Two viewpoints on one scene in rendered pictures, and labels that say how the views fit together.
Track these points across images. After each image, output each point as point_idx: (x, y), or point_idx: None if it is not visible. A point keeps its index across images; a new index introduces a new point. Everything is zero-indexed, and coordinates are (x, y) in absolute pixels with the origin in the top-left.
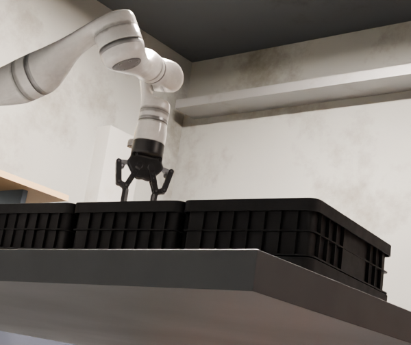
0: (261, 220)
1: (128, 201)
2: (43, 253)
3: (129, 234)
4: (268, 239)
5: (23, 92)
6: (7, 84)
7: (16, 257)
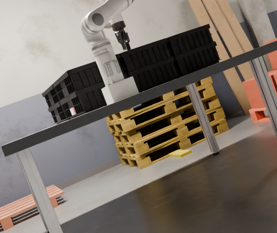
0: (195, 35)
1: (146, 44)
2: None
3: (151, 56)
4: (201, 40)
5: (128, 5)
6: (125, 3)
7: None
